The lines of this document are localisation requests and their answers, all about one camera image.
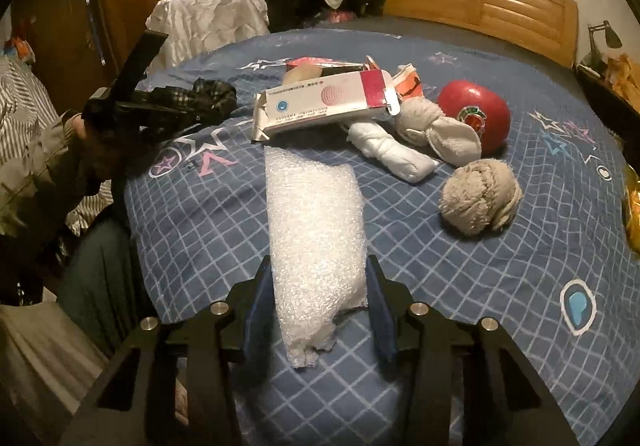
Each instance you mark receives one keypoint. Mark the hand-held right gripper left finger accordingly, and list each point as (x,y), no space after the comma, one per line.
(257,321)

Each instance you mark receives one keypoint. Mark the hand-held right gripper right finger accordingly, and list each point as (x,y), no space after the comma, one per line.
(382,326)

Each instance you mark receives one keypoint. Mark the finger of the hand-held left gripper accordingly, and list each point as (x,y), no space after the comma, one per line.
(155,102)
(170,126)

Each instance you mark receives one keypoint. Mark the dark plaid cloth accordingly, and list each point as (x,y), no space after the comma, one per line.
(212,96)

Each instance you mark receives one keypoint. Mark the bubble wrap piece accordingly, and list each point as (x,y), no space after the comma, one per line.
(310,236)

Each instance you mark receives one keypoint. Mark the beige sponge piece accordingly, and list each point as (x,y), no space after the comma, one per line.
(300,74)

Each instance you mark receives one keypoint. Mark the beige sock ball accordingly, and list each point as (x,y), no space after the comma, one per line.
(477,201)

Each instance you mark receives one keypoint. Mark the person's left forearm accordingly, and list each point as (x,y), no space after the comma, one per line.
(30,176)

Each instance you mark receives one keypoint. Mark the person's left hand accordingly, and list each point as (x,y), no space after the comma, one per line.
(75,123)

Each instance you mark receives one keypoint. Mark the striped cloth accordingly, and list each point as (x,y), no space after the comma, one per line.
(20,111)

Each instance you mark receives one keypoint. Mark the white crumpled cloth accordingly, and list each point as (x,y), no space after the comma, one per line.
(210,21)

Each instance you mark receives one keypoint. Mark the blue printed bedspread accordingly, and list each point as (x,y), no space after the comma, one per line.
(500,301)

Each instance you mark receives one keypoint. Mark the white and red carton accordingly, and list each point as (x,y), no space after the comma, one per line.
(320,106)

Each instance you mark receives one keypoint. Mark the dark green cloth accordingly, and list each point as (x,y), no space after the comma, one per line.
(105,276)

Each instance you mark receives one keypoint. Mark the white rolled cloth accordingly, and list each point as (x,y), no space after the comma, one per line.
(390,151)

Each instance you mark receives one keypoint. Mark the grey-white knotted cloth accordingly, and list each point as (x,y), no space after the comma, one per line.
(435,126)

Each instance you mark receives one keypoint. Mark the beige cloth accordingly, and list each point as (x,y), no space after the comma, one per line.
(35,356)

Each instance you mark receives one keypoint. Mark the red round ball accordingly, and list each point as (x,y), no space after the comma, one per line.
(475,106)

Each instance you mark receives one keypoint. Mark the orange and white packet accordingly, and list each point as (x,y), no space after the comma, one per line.
(407,81)

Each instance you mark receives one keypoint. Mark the yellow plastic packet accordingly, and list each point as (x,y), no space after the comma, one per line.
(632,206)

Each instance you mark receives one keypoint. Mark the grey bed sheet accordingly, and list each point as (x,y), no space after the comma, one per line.
(450,33)

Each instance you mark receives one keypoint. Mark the dark desk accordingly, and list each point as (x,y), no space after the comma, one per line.
(610,106)

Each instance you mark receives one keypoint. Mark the wooden headboard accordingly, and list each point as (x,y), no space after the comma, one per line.
(480,1)

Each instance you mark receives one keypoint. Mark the brown crumpled paper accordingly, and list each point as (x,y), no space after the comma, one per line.
(625,73)

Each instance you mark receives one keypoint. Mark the black desk lamp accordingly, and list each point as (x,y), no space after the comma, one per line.
(602,38)

